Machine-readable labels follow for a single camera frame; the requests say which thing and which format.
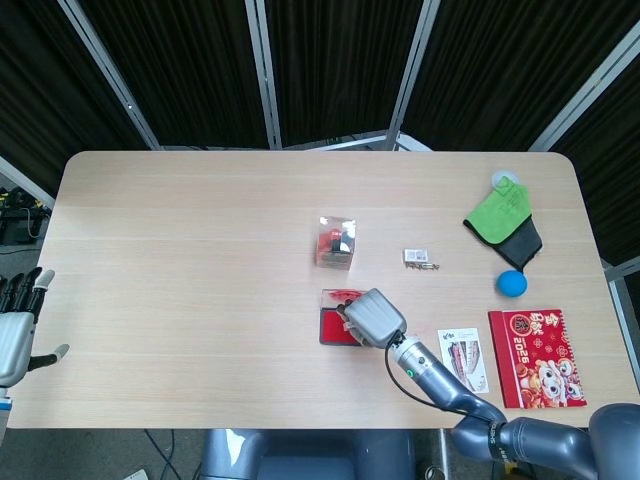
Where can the clear plastic box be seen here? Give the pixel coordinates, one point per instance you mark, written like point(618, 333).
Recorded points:
point(336, 243)

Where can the white power strip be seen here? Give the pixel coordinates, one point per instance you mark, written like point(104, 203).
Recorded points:
point(135, 474)

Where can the grey metal partition frame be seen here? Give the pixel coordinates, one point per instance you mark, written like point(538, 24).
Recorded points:
point(265, 75)
point(112, 75)
point(585, 85)
point(410, 75)
point(25, 180)
point(622, 272)

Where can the small white tag with clip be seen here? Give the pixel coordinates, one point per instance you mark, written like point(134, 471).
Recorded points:
point(415, 255)

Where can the row of brass bits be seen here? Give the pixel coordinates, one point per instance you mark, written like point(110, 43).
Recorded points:
point(423, 267)

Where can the white picture postcard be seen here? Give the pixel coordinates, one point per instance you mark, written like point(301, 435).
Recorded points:
point(462, 350)

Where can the metal table leg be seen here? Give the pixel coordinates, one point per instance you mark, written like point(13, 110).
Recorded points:
point(443, 447)

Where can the clear round plastic lid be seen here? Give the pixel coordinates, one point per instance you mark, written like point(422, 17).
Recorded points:
point(502, 176)

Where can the black curtain panel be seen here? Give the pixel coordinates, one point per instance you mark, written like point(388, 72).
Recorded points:
point(45, 90)
point(610, 165)
point(185, 65)
point(340, 65)
point(500, 65)

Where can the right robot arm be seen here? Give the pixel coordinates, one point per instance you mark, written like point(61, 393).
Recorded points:
point(450, 390)

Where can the blue ball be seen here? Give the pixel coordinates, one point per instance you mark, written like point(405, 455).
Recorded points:
point(511, 283)

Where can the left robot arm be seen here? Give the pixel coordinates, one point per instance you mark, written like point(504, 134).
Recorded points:
point(4, 405)

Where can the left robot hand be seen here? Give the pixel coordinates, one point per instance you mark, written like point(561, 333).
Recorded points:
point(15, 330)

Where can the green microfiber cloth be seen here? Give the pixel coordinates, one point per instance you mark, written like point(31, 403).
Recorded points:
point(500, 212)

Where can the red ink pad case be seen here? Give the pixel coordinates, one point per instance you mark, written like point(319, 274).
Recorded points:
point(330, 325)

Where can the blue grey robot torso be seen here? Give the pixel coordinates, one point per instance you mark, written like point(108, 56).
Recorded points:
point(305, 457)

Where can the black floor equipment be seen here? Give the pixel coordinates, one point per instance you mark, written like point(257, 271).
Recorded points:
point(20, 215)

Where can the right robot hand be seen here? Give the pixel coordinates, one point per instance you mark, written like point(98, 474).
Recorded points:
point(374, 317)

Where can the red 2026 calendar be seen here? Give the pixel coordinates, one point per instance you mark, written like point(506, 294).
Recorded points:
point(535, 357)

